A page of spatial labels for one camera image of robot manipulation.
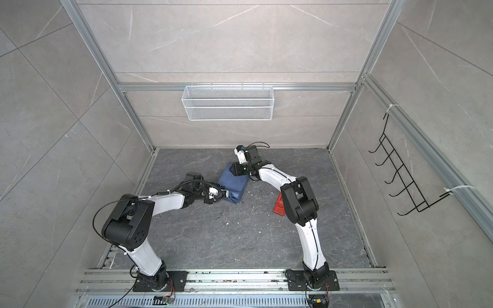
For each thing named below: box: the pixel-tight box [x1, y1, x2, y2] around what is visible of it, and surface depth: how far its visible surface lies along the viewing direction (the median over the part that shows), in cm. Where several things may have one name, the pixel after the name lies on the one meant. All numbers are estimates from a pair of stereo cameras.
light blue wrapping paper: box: [218, 162, 250, 205], surface depth 97 cm
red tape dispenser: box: [272, 191, 286, 217], surface depth 92 cm
